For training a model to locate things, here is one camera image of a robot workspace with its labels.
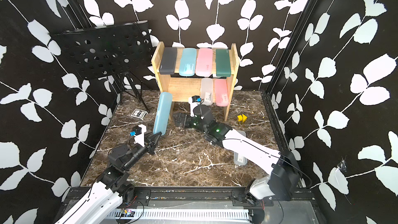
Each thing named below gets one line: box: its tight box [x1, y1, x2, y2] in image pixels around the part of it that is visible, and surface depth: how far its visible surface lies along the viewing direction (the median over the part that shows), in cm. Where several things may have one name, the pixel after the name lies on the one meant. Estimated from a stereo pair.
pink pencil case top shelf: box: [195, 48, 213, 78], surface depth 74 cm
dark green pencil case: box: [215, 48, 232, 78], surface depth 76 cm
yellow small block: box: [236, 113, 248, 123], surface depth 106 cm
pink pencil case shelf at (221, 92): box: [214, 78, 230, 107], surface depth 91 cm
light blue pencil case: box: [179, 47, 197, 77], surface depth 73 cm
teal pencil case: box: [152, 91, 173, 136], surface depth 73 cm
